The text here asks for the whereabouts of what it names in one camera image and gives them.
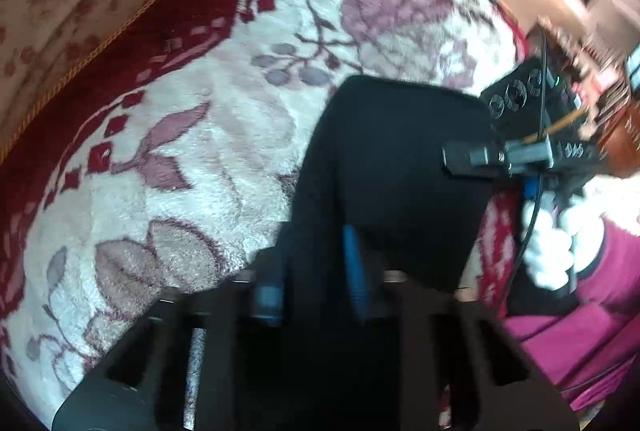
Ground beige floral sofa cushion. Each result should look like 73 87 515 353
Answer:
0 0 213 164

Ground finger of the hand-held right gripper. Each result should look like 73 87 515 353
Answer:
442 135 555 178

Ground person's right hand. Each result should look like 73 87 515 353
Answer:
520 188 608 293

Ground person's right forearm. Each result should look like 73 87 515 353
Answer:
500 216 640 413

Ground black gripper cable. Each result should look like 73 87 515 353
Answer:
495 30 550 319

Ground white and red floral blanket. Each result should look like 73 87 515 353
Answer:
0 0 532 427

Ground black pants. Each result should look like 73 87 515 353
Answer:
276 75 502 312

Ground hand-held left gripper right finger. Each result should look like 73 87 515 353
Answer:
341 225 582 431

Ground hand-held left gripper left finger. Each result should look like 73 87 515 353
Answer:
51 256 288 431

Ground brown wooden furniture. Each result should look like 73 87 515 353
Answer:
597 98 640 179

